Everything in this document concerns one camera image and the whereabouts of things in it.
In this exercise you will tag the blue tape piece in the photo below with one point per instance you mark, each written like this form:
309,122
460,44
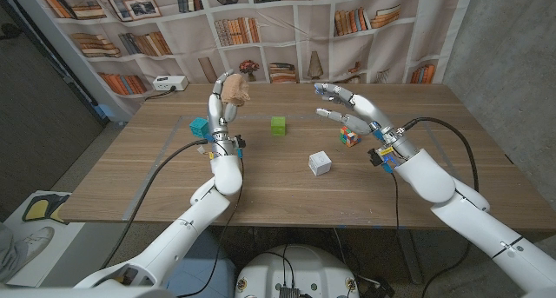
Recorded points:
104,111

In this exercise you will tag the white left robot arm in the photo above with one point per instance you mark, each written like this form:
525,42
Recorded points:
182,228

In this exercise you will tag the tan adhesive wrap roll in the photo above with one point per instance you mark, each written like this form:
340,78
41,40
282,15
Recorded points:
234,89

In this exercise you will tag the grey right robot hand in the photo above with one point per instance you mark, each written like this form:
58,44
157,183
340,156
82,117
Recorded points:
360,111

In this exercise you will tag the teal cube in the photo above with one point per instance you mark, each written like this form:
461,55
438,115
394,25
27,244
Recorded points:
199,127

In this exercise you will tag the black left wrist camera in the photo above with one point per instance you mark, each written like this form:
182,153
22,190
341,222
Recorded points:
240,142

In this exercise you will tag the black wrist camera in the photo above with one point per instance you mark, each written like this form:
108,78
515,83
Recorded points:
374,158
240,142

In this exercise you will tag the green cube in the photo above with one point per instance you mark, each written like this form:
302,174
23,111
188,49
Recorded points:
278,126

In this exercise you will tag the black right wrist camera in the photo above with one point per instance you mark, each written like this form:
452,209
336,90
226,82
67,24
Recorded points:
374,158

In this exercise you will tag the yellow black floor sign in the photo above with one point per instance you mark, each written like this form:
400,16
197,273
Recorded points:
39,209

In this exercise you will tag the printed bookshelf backdrop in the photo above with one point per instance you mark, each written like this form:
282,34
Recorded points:
282,33

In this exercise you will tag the multicolour Rubik's cube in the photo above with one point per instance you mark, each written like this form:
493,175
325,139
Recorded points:
347,137

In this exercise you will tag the white sneaker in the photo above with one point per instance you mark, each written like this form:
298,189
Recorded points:
37,241

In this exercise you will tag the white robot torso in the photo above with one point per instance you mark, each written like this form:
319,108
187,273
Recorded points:
299,267

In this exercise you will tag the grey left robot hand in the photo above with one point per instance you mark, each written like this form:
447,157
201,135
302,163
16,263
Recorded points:
219,111

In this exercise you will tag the grey table leg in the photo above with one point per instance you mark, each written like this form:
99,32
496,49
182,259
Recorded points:
410,259

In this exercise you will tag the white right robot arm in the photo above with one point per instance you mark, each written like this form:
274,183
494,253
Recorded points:
469,211

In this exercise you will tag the white power strip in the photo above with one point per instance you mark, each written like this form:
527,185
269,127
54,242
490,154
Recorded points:
169,83

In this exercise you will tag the white cube block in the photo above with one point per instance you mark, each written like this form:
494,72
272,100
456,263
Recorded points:
320,163

